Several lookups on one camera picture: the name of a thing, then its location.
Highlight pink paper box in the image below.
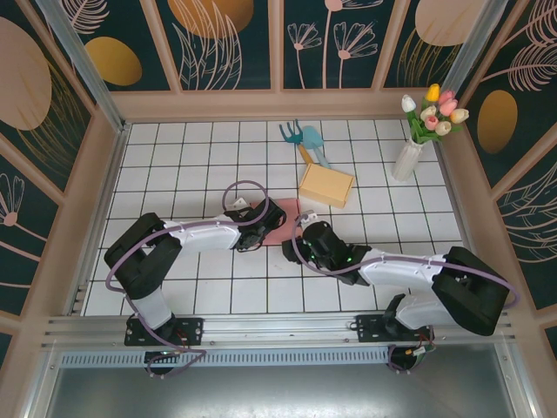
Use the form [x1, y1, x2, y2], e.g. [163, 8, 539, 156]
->
[247, 198, 304, 247]

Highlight yellow paper box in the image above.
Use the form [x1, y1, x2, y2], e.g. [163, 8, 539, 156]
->
[298, 163, 356, 209]

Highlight light blue trowel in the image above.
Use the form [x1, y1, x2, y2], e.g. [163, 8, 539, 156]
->
[302, 125, 332, 170]

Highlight white ribbed vase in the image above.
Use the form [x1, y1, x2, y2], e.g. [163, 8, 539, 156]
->
[391, 139, 426, 180]

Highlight grey metal sheet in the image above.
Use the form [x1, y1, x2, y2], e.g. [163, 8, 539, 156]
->
[25, 365, 536, 418]

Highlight tulip bouquet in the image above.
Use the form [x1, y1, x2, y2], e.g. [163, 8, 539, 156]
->
[399, 83, 471, 145]

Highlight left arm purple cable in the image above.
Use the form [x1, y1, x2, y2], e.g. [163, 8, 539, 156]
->
[105, 179, 270, 378]

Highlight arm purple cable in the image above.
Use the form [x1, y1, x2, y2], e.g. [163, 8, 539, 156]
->
[105, 179, 270, 378]
[292, 212, 522, 375]

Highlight teal rake with wooden handle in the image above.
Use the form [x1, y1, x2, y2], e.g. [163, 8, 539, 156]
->
[278, 119, 314, 165]

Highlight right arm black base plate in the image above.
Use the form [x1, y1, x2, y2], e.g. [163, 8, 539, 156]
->
[355, 313, 436, 343]

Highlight slotted grey cable duct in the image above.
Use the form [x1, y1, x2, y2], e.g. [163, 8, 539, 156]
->
[58, 347, 501, 369]

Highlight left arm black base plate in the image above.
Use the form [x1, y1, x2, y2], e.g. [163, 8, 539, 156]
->
[124, 316, 205, 347]

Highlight aluminium side rail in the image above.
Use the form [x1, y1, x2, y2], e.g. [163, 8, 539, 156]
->
[64, 123, 132, 315]
[428, 124, 495, 308]

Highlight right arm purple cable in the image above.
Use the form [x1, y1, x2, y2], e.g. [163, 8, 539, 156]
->
[292, 212, 522, 375]

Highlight aluminium corner post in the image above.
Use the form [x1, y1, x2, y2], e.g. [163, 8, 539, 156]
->
[37, 0, 131, 131]
[439, 0, 508, 95]

